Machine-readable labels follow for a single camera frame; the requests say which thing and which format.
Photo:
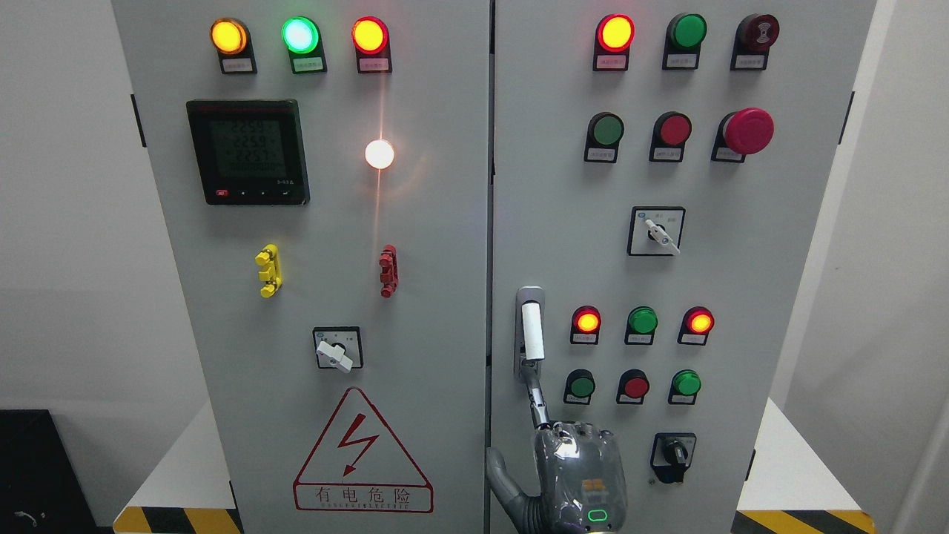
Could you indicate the silver cabinet door handle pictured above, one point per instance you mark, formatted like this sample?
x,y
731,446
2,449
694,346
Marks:
x,y
529,352

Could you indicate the left grey cabinet door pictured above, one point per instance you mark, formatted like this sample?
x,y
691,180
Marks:
x,y
425,347

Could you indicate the grey cabinet door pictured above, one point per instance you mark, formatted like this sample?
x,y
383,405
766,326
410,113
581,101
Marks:
x,y
563,224
425,347

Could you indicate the right grey cabinet door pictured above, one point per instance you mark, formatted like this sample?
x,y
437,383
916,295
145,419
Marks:
x,y
563,224

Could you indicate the red indicator light left door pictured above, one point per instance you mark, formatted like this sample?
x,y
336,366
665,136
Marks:
x,y
372,45

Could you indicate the red terminal connector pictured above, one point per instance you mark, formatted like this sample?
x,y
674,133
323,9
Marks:
x,y
389,271

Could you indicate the red lit indicator lower left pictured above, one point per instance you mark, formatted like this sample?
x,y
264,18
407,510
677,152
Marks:
x,y
586,326

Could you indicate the red lit indicator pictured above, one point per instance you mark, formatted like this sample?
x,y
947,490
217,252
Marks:
x,y
586,326
696,326

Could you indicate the white lit indicator light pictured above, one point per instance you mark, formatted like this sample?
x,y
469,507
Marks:
x,y
379,154

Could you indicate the green push button lower left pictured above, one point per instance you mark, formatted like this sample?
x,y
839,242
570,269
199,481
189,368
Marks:
x,y
579,387

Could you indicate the green push button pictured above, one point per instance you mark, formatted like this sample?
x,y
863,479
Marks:
x,y
603,136
579,387
684,388

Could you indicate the green indicator lower middle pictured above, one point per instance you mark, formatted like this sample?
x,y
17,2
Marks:
x,y
640,326

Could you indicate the green push button upper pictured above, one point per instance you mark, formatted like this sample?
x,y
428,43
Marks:
x,y
603,136

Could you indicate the red push button lower middle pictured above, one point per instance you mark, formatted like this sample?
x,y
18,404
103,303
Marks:
x,y
633,385

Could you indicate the red push button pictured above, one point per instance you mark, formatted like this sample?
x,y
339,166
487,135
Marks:
x,y
633,385
669,136

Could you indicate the yellow terminal connector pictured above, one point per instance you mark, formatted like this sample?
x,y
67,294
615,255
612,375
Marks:
x,y
270,273

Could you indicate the red lit indicator lower right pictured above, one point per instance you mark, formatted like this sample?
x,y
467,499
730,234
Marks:
x,y
696,326

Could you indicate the red electric hazard warning sticker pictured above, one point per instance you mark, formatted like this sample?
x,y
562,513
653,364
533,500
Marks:
x,y
358,464

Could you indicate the red push button upper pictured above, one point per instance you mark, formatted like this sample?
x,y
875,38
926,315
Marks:
x,y
669,136

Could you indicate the green push button lower right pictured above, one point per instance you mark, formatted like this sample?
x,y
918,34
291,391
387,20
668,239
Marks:
x,y
684,388

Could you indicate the black digital power meter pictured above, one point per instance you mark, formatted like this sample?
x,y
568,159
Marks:
x,y
249,152

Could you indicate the red indicator light right top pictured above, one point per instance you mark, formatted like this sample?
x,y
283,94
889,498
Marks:
x,y
614,36

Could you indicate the green lit indicator light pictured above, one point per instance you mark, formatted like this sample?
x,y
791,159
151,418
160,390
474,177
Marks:
x,y
304,43

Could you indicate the red emergency stop mushroom button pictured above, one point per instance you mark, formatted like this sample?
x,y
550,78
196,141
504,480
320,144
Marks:
x,y
742,133

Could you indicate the green indicator light right top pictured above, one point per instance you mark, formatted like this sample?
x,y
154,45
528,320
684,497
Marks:
x,y
685,34

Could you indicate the yellow indicator light top left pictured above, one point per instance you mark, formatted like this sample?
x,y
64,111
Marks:
x,y
233,44

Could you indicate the dark red buzzer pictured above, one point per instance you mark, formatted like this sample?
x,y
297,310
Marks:
x,y
754,37

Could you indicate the white platform with hazard stripes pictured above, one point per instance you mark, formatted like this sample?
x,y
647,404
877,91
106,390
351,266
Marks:
x,y
789,489

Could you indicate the black box lower left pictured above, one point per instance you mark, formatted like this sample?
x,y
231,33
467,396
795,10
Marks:
x,y
39,490

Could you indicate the left door rotary selector switch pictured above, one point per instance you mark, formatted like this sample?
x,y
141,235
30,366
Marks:
x,y
338,348

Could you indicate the upper right rotary selector switch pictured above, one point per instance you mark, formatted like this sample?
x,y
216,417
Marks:
x,y
655,231

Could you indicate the bottom black knob selector switch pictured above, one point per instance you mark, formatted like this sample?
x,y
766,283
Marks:
x,y
672,455

